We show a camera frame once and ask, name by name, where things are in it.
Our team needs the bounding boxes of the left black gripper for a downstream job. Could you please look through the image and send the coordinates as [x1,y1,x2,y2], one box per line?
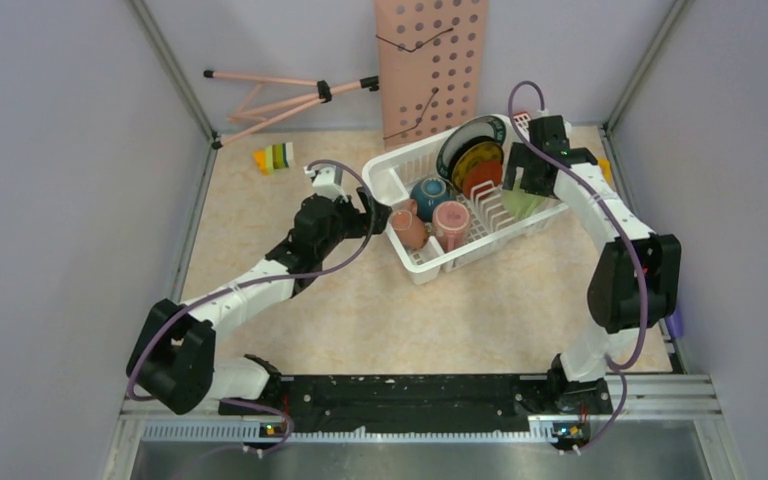
[317,186,391,258]

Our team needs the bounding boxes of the orange dotted mug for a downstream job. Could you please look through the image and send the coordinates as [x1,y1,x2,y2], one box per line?
[389,199,429,251]

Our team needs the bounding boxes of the light green mug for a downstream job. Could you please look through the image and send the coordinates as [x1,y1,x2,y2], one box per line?
[500,189,546,220]

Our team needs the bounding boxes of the white plastic dish rack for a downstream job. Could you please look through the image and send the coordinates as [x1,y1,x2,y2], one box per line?
[362,125,568,285]

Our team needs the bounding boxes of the red bowl yellow rim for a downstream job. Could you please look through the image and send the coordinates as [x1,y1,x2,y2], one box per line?
[462,161,503,200]

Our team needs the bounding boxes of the yellow patterned plate black rim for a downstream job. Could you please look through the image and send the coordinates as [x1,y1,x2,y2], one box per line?
[451,142,504,192]

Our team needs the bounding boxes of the white plate green rim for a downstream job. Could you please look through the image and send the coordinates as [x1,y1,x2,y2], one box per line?
[436,114,515,180]

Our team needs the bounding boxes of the pink glass mug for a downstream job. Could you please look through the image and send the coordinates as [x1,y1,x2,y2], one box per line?
[432,200,471,252]

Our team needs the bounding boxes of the black small plate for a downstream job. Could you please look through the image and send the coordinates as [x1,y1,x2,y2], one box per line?
[445,136,496,181]

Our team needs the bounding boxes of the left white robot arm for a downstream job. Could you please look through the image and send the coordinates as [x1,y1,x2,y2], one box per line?
[126,160,392,415]

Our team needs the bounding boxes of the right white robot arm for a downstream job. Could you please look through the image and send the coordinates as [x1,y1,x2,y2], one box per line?
[503,115,682,412]

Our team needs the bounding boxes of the red toy basket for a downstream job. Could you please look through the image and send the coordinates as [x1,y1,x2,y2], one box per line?
[511,111,532,132]

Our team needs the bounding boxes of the yellow green toy block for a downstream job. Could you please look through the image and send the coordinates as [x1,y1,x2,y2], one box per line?
[597,158,615,189]

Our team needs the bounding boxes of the stacked coloured toy blocks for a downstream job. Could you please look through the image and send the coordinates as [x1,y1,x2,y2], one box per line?
[253,142,295,176]

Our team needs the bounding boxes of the pink tripod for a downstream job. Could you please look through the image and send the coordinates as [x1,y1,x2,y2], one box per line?
[202,68,381,150]

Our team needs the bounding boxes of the pink perforated board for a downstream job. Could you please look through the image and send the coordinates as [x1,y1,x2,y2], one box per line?
[374,0,489,149]

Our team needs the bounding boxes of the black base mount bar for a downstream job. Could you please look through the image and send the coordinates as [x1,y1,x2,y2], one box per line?
[256,374,561,434]

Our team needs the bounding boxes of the purple handle tool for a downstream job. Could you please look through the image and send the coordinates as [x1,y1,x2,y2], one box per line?
[664,309,684,339]

